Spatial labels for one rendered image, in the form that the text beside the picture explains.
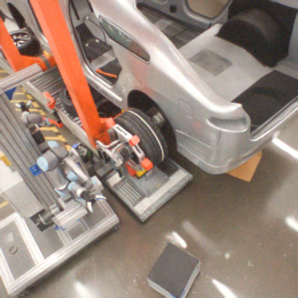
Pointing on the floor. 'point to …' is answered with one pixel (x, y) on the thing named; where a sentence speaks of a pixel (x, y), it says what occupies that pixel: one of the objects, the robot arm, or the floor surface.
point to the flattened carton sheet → (244, 171)
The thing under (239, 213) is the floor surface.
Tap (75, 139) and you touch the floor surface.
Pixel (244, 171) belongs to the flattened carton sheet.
